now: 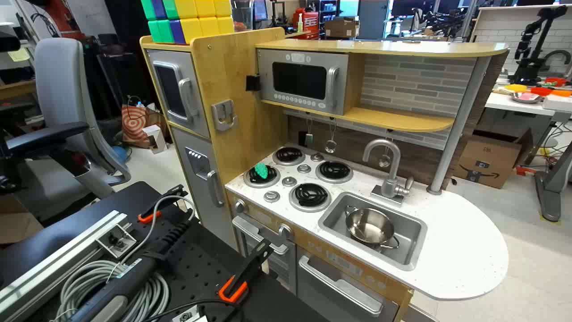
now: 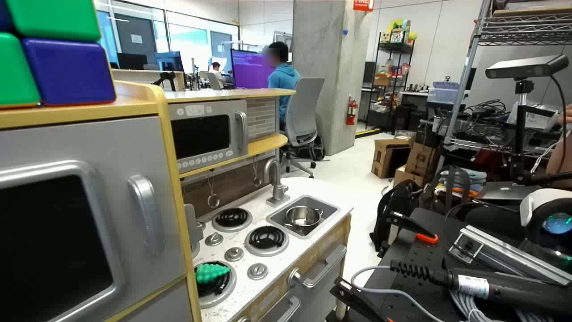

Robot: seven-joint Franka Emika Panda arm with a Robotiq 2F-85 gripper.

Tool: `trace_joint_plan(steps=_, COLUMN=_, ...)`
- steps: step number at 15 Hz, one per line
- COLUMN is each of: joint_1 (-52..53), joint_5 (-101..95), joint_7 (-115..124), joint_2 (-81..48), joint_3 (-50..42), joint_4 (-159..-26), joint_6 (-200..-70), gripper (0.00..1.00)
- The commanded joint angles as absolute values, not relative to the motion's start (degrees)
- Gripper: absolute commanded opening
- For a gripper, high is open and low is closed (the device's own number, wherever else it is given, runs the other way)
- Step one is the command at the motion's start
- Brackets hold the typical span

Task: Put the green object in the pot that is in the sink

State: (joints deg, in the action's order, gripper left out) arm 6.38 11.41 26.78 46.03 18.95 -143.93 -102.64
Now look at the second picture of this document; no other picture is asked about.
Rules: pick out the green toy object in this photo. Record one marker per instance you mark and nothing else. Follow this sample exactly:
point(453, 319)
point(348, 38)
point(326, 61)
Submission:
point(208, 272)

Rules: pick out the silver toy faucet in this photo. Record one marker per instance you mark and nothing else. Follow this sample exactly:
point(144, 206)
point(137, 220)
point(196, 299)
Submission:
point(273, 174)

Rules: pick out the toy kitchen play set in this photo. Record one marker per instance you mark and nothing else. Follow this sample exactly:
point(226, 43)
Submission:
point(291, 286)

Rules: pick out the grey toy oven door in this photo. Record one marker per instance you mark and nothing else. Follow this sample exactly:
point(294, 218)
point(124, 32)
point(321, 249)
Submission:
point(87, 220)

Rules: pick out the green storage cube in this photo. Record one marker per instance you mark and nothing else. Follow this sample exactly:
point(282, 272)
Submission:
point(74, 20)
point(17, 81)

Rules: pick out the grey office chair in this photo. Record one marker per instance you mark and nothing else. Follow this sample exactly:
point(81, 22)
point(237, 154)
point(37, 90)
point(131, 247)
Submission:
point(301, 125)

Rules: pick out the red fire extinguisher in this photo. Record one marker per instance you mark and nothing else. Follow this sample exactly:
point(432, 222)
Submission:
point(351, 111)

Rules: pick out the steel pot in sink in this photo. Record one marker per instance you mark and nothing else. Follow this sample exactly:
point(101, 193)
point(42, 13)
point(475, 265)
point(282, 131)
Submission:
point(303, 217)

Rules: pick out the grey toy sink basin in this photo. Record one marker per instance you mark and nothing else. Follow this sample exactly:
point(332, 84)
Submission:
point(326, 211)

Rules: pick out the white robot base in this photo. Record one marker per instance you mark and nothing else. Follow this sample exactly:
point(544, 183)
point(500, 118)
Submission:
point(548, 220)

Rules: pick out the black cable connector handle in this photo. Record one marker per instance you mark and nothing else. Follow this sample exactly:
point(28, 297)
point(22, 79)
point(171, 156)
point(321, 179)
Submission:
point(516, 290)

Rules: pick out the black burner under green object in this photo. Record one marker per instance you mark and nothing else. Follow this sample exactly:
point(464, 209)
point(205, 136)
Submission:
point(219, 290)

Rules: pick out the purple storage cube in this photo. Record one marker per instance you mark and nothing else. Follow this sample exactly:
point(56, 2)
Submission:
point(69, 72)

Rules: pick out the cardboard box on floor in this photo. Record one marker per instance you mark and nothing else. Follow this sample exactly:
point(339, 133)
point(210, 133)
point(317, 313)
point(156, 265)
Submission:
point(389, 156)

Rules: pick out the black wire shelf rack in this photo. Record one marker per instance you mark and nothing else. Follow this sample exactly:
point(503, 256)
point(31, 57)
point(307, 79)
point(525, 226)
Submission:
point(394, 52)

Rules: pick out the person in blue shirt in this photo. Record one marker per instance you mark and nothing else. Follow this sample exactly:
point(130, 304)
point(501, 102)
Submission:
point(285, 75)

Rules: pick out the camera on black stand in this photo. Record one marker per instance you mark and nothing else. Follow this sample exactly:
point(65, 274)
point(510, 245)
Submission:
point(521, 70)

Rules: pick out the green storage cube top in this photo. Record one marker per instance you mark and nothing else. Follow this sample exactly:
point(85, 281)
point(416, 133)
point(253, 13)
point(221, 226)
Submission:
point(74, 20)

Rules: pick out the purple computer monitor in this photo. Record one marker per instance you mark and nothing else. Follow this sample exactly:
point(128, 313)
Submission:
point(249, 70)

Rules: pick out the grey toy microwave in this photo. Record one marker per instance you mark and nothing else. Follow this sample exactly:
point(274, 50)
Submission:
point(208, 133)

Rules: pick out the silver aluminium rail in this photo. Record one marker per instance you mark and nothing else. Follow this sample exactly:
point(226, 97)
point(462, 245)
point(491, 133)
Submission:
point(476, 245)

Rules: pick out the orange black clamp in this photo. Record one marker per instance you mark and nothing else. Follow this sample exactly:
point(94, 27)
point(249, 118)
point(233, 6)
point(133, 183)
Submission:
point(421, 233)

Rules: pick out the green storage cube lower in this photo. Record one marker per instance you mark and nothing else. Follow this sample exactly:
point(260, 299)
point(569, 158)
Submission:
point(17, 81)

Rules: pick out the black burner far right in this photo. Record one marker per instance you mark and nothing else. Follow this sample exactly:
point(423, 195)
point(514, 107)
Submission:
point(267, 240)

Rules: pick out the black burner far left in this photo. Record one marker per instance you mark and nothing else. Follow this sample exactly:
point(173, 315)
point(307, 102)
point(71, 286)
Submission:
point(233, 218)

